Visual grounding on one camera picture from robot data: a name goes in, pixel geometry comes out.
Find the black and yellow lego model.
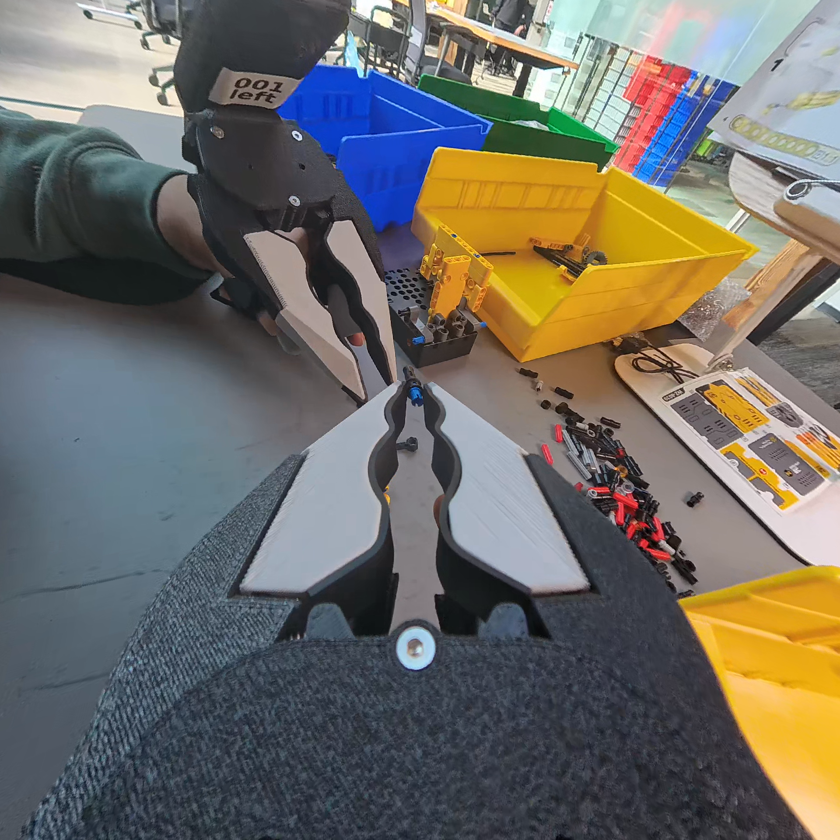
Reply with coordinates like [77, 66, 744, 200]
[383, 222, 495, 369]

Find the heap of dark lego parts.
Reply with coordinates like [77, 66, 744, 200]
[527, 231, 609, 281]

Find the yellow plastic bin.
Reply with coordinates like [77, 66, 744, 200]
[411, 146, 760, 364]
[678, 565, 840, 840]

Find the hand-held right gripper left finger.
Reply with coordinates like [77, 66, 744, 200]
[239, 381, 408, 598]

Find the person's left hand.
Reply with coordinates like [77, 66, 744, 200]
[156, 172, 227, 277]

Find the lego instruction booklet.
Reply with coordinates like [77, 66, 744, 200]
[707, 0, 840, 182]

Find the green plastic bin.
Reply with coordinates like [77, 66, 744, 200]
[417, 73, 620, 173]

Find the clear plastic bag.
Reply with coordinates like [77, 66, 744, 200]
[678, 277, 753, 343]

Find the wire page holder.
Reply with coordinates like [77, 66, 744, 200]
[784, 177, 840, 203]

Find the person's left forearm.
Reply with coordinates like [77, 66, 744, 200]
[0, 107, 198, 307]

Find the long wooden work table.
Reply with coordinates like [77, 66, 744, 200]
[425, 5, 580, 99]

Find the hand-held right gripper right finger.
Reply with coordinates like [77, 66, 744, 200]
[423, 382, 592, 598]

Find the blue plastic bin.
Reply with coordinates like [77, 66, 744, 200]
[277, 62, 494, 233]

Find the red and blue storage rack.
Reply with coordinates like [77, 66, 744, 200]
[576, 51, 740, 189]

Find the black cable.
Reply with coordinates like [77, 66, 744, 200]
[605, 333, 701, 384]

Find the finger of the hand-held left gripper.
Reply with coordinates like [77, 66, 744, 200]
[323, 220, 399, 385]
[244, 228, 367, 403]

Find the instruction booklet on stand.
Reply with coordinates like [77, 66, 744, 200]
[614, 343, 840, 567]

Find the pile of small lego pieces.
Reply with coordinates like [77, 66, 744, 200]
[518, 366, 707, 599]

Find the printed parts leaflet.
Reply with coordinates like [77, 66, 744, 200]
[659, 369, 840, 514]

